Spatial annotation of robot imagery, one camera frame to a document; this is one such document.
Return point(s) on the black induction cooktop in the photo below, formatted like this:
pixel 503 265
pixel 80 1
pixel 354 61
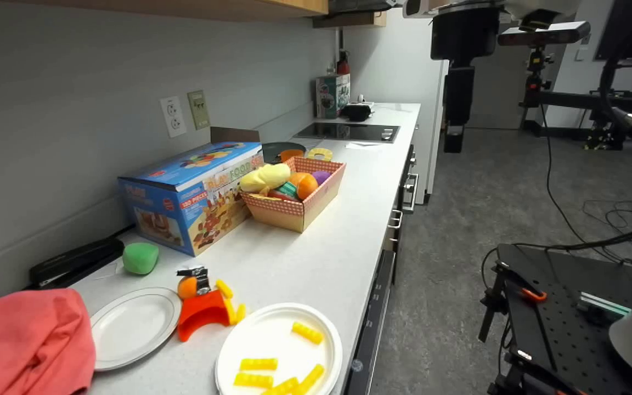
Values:
pixel 349 133

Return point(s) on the green round sponge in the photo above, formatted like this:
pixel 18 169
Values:
pixel 140 258

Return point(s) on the orange red toy piece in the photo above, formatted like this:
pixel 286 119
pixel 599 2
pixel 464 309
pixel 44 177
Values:
pixel 211 308

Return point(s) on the pink red cloth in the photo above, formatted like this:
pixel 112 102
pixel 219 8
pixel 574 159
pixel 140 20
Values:
pixel 44 342

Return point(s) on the white plate with yellow bricks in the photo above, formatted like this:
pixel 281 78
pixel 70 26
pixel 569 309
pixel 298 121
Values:
pixel 281 349

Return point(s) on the blue toy food box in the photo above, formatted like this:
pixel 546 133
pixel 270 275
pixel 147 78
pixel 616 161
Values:
pixel 192 200

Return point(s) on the empty white paper plate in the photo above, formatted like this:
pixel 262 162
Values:
pixel 133 327

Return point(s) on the yellow toy corn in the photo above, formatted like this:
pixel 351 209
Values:
pixel 265 178

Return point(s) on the beige wall switch plate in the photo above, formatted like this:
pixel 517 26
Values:
pixel 197 107

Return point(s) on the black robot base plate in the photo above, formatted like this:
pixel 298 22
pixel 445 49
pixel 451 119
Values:
pixel 569 324

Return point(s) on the red checkered cardboard basket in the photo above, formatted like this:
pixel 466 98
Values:
pixel 283 209

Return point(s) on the black small pot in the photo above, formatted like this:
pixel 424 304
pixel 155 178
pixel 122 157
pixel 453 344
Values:
pixel 355 113

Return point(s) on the white wall power outlet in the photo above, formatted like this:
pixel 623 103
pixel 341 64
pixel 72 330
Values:
pixel 173 119

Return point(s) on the orange toy fruit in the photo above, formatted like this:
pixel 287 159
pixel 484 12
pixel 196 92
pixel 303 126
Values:
pixel 306 183

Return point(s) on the white refrigerator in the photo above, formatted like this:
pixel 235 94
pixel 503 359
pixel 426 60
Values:
pixel 392 64

